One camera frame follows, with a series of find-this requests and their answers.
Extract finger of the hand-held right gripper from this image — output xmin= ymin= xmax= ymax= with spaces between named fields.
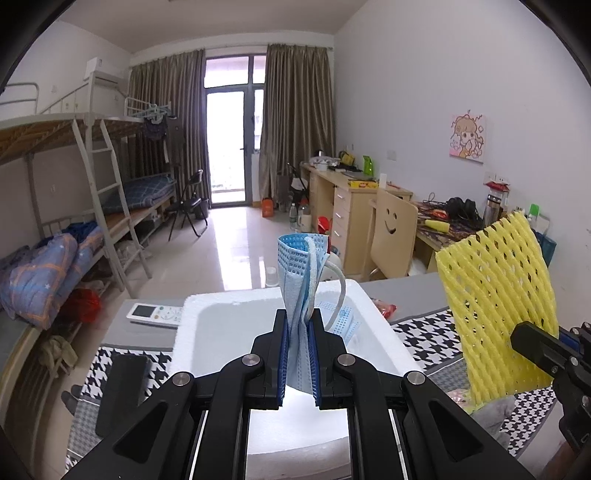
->
xmin=510 ymin=322 xmax=583 ymax=380
xmin=558 ymin=324 xmax=591 ymax=357

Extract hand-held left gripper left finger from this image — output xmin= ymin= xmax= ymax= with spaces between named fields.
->
xmin=60 ymin=309 xmax=289 ymax=480

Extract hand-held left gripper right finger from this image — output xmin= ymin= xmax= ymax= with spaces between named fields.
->
xmin=310 ymin=309 xmax=536 ymax=480

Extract yellow foam fruit net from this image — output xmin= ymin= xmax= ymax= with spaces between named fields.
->
xmin=435 ymin=213 xmax=560 ymax=412

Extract blue face mask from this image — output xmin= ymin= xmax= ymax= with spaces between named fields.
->
xmin=316 ymin=302 xmax=364 ymax=343
xmin=276 ymin=233 xmax=347 ymax=394

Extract white foam box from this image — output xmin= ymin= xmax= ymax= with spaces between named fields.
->
xmin=168 ymin=277 xmax=423 ymax=480

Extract green pink snack packet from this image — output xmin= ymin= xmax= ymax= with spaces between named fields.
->
xmin=445 ymin=387 xmax=476 ymax=416

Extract grey cloth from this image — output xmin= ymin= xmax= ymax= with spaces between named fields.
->
xmin=471 ymin=394 xmax=522 ymax=445

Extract blue bag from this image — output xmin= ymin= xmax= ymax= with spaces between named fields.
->
xmin=536 ymin=229 xmax=559 ymax=269

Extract houndstooth tablecloth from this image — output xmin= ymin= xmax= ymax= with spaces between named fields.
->
xmin=65 ymin=272 xmax=575 ymax=480

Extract white remote control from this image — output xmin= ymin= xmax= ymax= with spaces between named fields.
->
xmin=127 ymin=302 xmax=186 ymax=329

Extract steel thermos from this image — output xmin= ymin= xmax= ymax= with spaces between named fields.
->
xmin=482 ymin=192 xmax=507 ymax=228

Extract cluttered wooden desk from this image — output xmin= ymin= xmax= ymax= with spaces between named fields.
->
xmin=412 ymin=199 xmax=557 ymax=278

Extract wooden chair with smiley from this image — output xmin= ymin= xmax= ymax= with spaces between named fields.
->
xmin=362 ymin=187 xmax=420 ymax=283

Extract black headphones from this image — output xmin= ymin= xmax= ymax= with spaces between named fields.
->
xmin=444 ymin=196 xmax=482 ymax=223

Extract wooden desk with drawers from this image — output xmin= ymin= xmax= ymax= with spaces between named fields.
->
xmin=300 ymin=161 xmax=415 ymax=278

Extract black phone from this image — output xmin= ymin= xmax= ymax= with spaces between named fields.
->
xmin=95 ymin=353 xmax=153 ymax=440

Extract black folding chair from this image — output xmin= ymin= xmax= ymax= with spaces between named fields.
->
xmin=164 ymin=169 xmax=210 ymax=241

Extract metal bunk bed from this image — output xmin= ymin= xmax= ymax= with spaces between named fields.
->
xmin=100 ymin=96 xmax=180 ymax=247
xmin=0 ymin=82 xmax=154 ymax=334

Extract red plastic bag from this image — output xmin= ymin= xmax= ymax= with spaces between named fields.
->
xmin=68 ymin=288 xmax=103 ymax=325

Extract blue plaid quilt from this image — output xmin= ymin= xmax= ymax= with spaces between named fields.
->
xmin=99 ymin=174 xmax=177 ymax=214

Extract glass balcony door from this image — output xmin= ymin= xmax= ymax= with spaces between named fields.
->
xmin=204 ymin=54 xmax=267 ymax=208

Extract brown curtain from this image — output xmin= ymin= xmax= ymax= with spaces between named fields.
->
xmin=257 ymin=42 xmax=336 ymax=214
xmin=128 ymin=48 xmax=212 ymax=209

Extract blue orange quilt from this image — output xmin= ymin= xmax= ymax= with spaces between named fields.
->
xmin=0 ymin=222 xmax=106 ymax=330

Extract dark hanging clothes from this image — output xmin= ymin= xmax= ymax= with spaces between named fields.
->
xmin=141 ymin=105 xmax=175 ymax=142

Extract white air conditioner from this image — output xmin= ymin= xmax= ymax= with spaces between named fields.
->
xmin=84 ymin=57 xmax=129 ymax=87

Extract cartoon wall poster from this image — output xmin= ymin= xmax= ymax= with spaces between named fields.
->
xmin=449 ymin=109 xmax=487 ymax=164

